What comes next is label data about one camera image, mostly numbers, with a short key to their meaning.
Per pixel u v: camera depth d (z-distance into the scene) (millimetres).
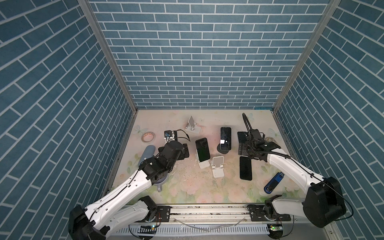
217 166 857
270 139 994
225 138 931
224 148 921
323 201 413
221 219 736
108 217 408
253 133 667
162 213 738
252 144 642
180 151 566
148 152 912
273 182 840
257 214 736
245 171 898
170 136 650
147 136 1051
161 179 522
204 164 902
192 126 1027
